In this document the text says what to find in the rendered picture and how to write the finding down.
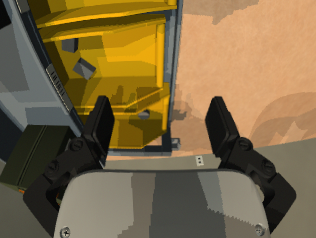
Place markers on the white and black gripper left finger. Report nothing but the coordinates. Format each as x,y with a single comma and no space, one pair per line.
82,155

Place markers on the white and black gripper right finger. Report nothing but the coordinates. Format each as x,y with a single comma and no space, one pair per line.
237,153

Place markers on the grey shelf rack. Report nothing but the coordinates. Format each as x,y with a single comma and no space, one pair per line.
26,99

